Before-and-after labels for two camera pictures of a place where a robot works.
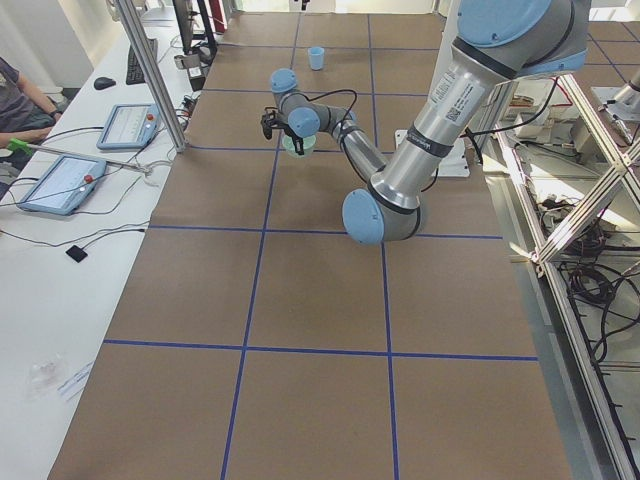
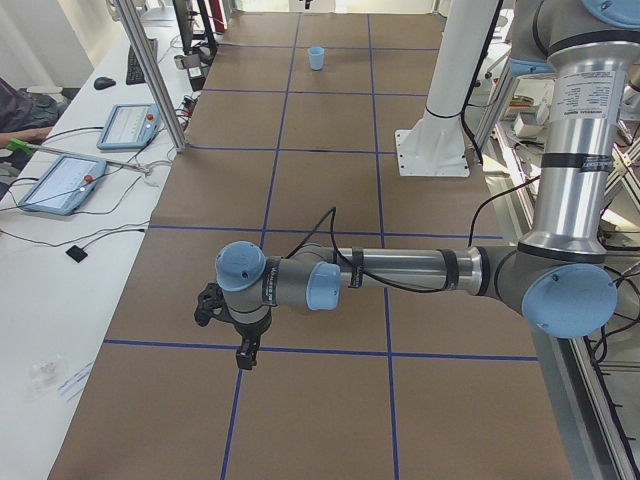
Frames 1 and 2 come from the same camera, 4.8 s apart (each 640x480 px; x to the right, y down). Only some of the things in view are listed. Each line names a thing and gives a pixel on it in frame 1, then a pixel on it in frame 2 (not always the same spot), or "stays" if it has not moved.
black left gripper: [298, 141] → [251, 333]
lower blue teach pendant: [63, 185] stays
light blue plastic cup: [316, 56] stays
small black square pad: [76, 253] stays
